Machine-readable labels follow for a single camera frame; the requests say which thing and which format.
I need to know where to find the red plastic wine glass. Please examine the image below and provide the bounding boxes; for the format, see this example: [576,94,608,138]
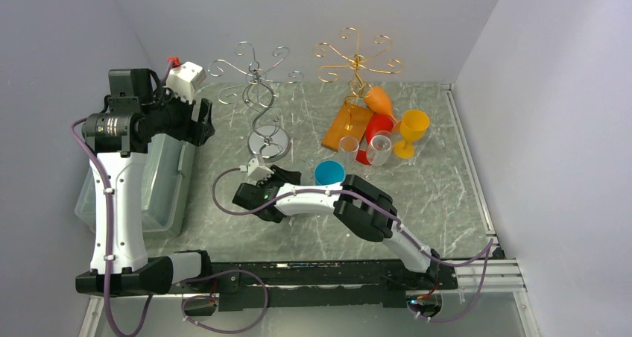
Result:
[356,114,394,165]

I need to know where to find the blue plastic wine glass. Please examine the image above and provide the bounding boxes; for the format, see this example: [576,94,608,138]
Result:
[314,160,346,185]

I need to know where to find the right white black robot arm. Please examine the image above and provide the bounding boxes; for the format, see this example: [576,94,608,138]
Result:
[232,165,440,289]

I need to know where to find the orange plastic wine glass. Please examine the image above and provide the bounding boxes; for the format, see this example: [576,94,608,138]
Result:
[364,86,399,127]

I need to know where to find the clear patterned wine glass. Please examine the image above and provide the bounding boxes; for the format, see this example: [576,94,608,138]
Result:
[366,130,393,166]

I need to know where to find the clear plastic storage box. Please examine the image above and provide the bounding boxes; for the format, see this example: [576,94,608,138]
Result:
[74,133,197,238]

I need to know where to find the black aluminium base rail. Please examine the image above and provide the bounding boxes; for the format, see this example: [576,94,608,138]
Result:
[89,259,528,312]

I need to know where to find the yellow plastic wine glass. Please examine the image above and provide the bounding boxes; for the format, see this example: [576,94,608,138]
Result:
[393,110,430,160]

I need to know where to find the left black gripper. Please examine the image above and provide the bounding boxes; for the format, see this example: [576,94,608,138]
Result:
[142,80,215,146]

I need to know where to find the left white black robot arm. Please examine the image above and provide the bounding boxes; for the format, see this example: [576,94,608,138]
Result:
[75,62,215,297]

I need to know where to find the gold wire glass rack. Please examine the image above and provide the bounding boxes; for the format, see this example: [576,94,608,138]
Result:
[312,27,403,152]

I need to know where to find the silver wire glass rack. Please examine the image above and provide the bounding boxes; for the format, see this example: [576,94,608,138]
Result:
[206,41,304,163]

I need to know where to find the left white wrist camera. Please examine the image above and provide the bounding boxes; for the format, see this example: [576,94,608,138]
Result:
[165,57,206,103]

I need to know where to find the clear plain wine glass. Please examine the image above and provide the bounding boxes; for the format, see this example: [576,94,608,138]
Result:
[337,136,359,168]

